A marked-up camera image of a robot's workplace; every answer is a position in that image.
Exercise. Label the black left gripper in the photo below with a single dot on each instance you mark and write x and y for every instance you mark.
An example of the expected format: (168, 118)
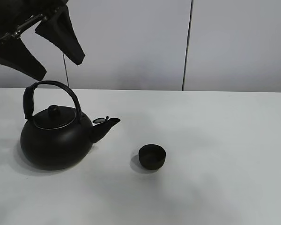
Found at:
(16, 16)

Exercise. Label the black round teapot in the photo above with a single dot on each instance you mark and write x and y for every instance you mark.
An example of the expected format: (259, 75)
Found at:
(59, 137)

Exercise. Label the small black teacup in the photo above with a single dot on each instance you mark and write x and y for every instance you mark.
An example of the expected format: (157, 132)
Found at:
(152, 157)

